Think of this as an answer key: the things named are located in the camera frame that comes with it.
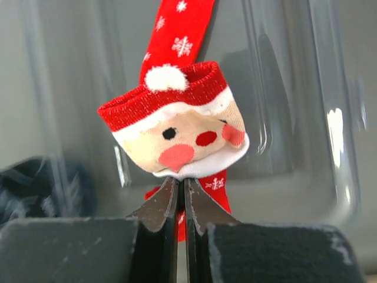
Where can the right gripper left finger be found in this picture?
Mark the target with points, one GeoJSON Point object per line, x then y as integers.
{"type": "Point", "coordinates": [155, 249]}

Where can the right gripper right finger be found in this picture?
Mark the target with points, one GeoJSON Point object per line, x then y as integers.
{"type": "Point", "coordinates": [200, 209]}

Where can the red santa sock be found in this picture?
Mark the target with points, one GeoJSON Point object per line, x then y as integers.
{"type": "Point", "coordinates": [182, 119]}

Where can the dark patterned cloth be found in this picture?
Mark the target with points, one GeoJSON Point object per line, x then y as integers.
{"type": "Point", "coordinates": [28, 190]}

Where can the clear plastic bin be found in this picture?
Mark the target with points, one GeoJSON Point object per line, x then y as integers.
{"type": "Point", "coordinates": [283, 61]}

